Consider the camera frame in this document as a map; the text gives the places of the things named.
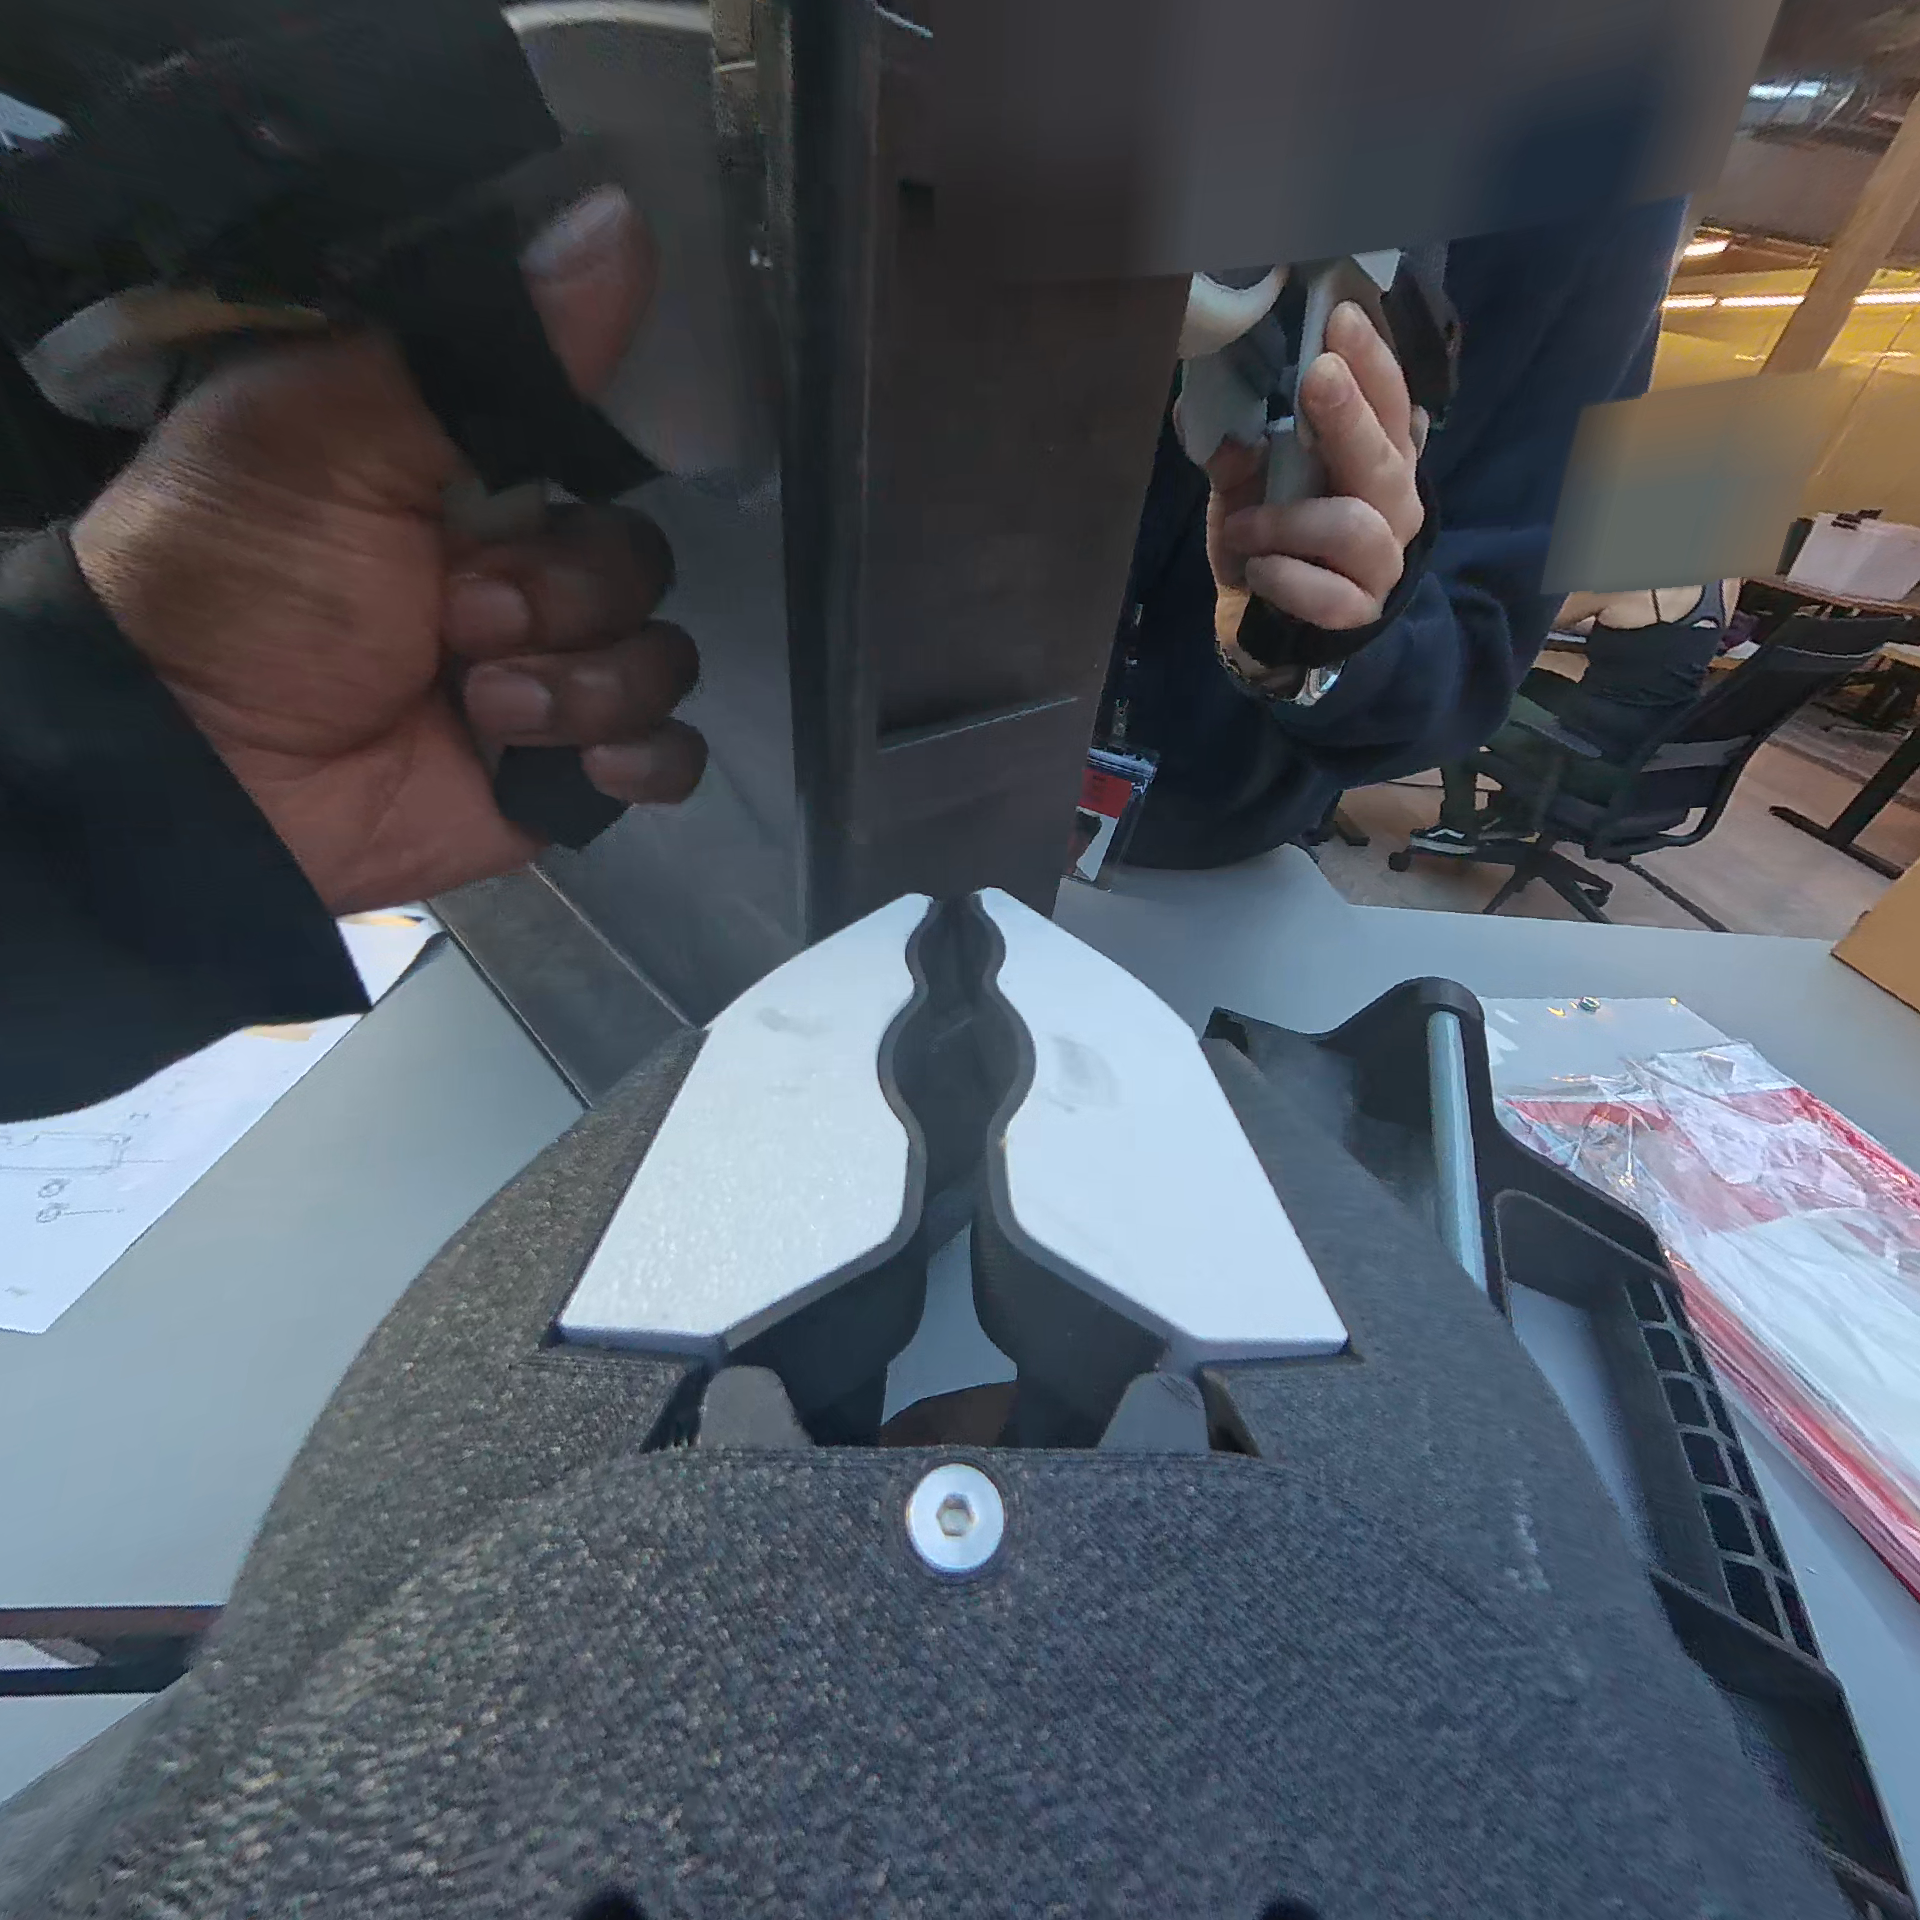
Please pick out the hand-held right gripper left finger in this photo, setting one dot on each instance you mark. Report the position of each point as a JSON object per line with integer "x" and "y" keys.
{"x": 763, "y": 1155}

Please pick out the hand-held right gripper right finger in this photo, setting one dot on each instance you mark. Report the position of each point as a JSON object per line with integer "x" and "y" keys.
{"x": 1155, "y": 1172}

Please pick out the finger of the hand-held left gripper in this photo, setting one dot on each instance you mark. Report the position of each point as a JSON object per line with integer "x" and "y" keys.
{"x": 644, "y": 181}

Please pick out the dark cabinet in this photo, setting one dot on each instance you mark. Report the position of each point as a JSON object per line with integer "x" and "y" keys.
{"x": 990, "y": 571}

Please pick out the person's left forearm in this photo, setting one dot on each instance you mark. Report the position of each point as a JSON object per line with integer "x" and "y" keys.
{"x": 118, "y": 901}

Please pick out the grey desk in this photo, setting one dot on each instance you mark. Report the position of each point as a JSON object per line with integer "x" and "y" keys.
{"x": 194, "y": 1425}

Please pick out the background office desk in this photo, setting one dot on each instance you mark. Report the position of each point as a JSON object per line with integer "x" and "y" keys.
{"x": 1861, "y": 662}

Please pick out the person's left hand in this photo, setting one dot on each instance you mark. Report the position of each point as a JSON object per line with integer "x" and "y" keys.
{"x": 299, "y": 629}

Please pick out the red badge card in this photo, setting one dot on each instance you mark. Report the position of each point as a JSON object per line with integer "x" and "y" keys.
{"x": 1114, "y": 797}

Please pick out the clear plastic bag red sheets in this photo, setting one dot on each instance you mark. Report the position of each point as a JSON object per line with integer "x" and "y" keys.
{"x": 1755, "y": 1245}

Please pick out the white drawing sheet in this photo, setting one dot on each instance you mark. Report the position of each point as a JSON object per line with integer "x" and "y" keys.
{"x": 136, "y": 1141}

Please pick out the black office chair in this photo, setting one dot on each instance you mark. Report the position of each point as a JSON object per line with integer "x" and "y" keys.
{"x": 1709, "y": 780}

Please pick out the cardboard box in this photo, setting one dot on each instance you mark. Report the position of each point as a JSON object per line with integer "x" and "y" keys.
{"x": 1881, "y": 945}

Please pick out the dark flat bar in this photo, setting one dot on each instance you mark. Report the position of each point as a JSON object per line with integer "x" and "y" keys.
{"x": 89, "y": 1642}

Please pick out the white paper stack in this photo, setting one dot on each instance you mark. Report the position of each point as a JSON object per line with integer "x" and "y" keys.
{"x": 1852, "y": 548}

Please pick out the pale slanted column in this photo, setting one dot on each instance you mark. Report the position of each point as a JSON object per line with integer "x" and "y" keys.
{"x": 1852, "y": 241}

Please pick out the black plastic frame with rod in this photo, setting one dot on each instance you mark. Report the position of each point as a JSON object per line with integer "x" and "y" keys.
{"x": 1574, "y": 1245}

